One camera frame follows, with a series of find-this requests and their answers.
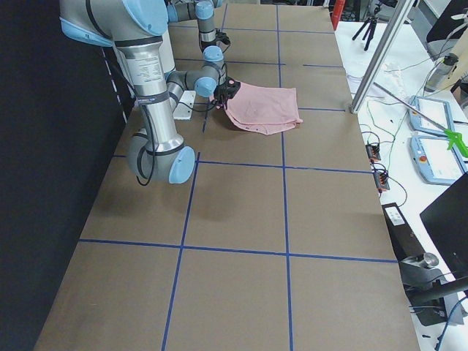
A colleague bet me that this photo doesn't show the pink Snoopy t-shirt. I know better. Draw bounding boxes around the pink Snoopy t-shirt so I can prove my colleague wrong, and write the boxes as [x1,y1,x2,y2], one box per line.
[209,82,303,135]

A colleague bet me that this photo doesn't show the black monitor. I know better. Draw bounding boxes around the black monitor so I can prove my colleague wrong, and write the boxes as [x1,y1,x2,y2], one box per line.
[420,174,467,278]

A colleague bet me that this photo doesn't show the water bottle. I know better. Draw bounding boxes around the water bottle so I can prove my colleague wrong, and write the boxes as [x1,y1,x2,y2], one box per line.
[424,53,458,93]

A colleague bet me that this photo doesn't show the black tripod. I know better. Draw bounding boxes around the black tripod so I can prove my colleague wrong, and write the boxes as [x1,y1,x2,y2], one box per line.
[352,4,381,51]

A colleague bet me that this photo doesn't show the black box device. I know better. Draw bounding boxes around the black box device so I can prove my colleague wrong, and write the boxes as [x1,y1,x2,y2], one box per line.
[382,203,426,261]

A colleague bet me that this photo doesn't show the red cylinder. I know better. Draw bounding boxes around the red cylinder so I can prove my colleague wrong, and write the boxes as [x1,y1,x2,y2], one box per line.
[331,0,346,27]

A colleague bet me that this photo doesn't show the aluminium frame post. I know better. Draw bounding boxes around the aluminium frame post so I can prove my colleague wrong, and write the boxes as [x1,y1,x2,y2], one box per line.
[350,0,414,114]

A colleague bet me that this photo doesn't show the teach pendant near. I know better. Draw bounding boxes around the teach pendant near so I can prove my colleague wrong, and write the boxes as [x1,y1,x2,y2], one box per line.
[409,136,467,186]

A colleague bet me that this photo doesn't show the teach pendant far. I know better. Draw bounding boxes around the teach pendant far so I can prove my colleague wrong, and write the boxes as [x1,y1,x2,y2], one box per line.
[409,95,467,137]

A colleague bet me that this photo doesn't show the teach pendant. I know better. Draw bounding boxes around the teach pendant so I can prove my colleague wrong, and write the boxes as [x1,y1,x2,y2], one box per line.
[409,95,467,137]
[409,136,467,186]

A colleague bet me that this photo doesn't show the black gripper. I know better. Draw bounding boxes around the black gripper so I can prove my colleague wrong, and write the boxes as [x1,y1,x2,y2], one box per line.
[215,31,230,48]
[214,79,241,110]

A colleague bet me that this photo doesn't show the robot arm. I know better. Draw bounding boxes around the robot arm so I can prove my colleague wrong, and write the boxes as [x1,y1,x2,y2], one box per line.
[59,1,241,186]
[167,0,231,50]

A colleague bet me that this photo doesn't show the metal reacher grabber tool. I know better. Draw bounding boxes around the metal reacher grabber tool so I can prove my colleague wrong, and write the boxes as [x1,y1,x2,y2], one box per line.
[373,82,468,158]

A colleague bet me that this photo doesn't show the orange connector block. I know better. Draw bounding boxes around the orange connector block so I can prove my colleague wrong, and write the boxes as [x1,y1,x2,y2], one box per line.
[365,143,390,194]

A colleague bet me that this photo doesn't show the brown table cover mat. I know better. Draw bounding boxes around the brown table cover mat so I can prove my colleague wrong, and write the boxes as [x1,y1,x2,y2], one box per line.
[36,4,419,350]

